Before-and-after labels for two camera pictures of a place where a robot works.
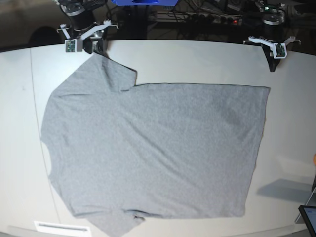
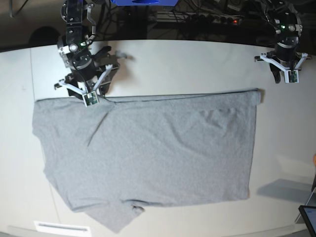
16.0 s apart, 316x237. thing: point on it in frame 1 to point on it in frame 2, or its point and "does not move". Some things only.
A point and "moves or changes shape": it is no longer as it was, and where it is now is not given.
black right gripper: (272, 61) to (292, 59)
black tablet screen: (308, 214) does not move
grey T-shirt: (118, 153) moves or changes shape
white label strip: (58, 227) does not move
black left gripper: (97, 42) to (91, 76)
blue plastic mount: (145, 2) does not move
